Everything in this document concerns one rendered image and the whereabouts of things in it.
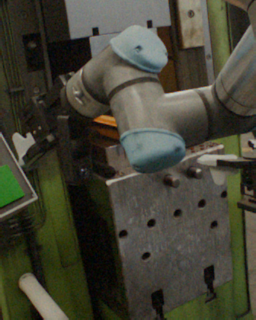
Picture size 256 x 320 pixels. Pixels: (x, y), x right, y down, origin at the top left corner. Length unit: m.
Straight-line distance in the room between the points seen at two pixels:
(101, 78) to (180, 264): 0.81
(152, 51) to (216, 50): 0.96
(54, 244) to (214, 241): 0.47
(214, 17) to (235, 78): 1.01
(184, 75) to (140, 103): 0.89
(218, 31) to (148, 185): 0.62
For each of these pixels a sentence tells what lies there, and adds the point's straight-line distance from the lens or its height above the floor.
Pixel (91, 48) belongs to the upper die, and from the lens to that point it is 1.16.
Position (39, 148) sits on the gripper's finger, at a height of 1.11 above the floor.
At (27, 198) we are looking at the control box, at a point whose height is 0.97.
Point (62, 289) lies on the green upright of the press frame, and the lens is 1.44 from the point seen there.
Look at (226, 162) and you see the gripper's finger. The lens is 0.91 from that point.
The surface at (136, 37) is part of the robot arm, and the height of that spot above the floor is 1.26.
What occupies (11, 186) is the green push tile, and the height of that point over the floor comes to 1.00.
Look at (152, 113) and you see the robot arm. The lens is 0.60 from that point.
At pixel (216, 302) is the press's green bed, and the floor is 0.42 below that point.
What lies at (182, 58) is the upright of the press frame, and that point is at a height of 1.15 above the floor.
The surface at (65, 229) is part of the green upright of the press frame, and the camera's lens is 1.37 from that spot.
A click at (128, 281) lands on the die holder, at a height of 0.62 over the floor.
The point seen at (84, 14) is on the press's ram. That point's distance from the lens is 1.16.
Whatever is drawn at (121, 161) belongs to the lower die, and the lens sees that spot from 1.23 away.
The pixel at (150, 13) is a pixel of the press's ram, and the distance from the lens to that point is 1.25.
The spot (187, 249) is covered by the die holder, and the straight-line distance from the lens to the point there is 1.36.
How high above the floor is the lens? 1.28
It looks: 15 degrees down
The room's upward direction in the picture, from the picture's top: 8 degrees counter-clockwise
